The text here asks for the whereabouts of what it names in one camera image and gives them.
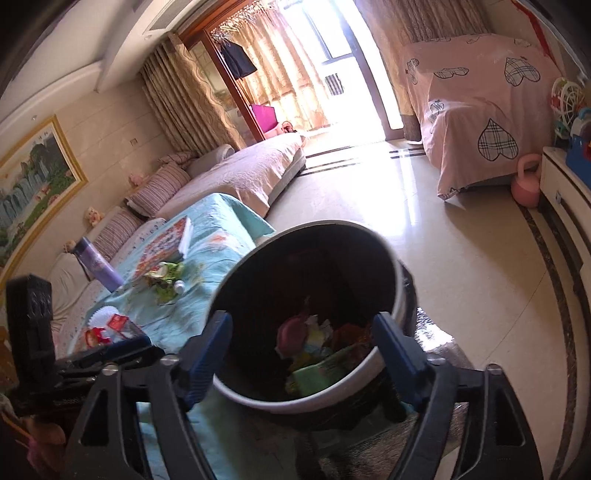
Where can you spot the white round trash bin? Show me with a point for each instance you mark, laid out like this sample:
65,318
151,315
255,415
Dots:
258,295

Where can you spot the small striped pillow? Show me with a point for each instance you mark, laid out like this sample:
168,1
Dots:
178,159

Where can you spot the ceiling air conditioner vent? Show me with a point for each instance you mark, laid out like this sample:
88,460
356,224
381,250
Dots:
171,16

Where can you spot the sheer balcony curtain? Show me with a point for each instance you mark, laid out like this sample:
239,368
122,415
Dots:
286,64

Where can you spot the white low cabinet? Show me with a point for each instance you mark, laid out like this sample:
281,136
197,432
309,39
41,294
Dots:
570,194

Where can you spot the magenta chair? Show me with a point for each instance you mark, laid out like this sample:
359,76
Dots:
263,120

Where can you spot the white wheel toy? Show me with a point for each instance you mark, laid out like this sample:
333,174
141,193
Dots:
568,101

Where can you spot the pink heart-print furniture cover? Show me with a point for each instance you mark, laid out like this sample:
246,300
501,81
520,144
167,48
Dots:
471,101

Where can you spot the red hanging decoration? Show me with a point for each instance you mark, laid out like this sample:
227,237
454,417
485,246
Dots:
538,32

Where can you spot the pink plush toy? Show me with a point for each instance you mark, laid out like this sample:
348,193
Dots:
136,179

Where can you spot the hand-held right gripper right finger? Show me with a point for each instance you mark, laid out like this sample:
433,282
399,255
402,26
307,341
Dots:
401,350

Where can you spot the large striped pillow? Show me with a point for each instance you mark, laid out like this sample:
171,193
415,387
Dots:
117,233

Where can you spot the pink kettlebell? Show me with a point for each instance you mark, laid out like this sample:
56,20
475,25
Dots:
526,189

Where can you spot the green crumpled wrapper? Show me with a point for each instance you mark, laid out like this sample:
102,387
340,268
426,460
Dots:
161,279

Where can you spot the dark hanging garment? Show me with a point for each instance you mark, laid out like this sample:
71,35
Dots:
238,57

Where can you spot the wooden balcony door frame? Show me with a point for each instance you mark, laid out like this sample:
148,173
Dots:
369,83

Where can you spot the green drink carton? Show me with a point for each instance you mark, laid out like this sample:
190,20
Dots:
323,369

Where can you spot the blue toy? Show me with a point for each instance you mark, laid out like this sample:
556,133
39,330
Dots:
579,147

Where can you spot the purple water bottle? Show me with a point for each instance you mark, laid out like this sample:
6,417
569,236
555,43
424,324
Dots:
99,265

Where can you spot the colourful plastic bag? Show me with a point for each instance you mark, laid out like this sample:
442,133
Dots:
323,334

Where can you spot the person's left hand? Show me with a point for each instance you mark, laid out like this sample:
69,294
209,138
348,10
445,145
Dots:
44,436

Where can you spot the crushed red can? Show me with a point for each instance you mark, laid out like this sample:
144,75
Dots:
293,333

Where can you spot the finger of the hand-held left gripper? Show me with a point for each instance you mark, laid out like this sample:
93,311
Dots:
138,357
131,344

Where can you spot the red snack wrapper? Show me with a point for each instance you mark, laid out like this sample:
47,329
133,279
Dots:
104,333

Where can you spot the cream teddy bear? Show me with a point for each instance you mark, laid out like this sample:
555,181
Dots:
93,217

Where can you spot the colourful picture book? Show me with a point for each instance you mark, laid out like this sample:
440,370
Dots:
166,242

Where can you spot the sofa with patterned cover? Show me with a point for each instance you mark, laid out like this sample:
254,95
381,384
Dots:
240,175

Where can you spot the framed landscape painting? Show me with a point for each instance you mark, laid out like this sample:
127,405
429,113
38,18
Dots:
32,198

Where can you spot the white cloth-covered cushion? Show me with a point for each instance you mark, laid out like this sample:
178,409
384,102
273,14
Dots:
64,277

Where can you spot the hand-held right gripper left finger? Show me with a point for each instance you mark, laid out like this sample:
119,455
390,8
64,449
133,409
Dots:
207,350

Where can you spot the white radiator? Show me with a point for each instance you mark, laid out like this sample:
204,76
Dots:
334,85

